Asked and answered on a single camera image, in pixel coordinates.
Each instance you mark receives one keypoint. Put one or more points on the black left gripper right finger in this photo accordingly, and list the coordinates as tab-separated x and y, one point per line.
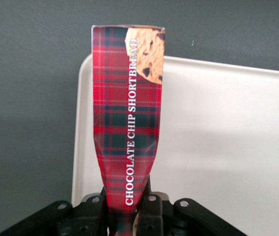
154	216

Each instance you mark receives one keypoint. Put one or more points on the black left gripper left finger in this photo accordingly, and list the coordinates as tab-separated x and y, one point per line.
90	216

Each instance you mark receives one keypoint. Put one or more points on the red tartan shortbread cookie box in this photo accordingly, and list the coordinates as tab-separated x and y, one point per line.
127	118

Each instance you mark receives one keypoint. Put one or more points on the white plastic tray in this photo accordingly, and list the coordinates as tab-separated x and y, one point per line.
215	137

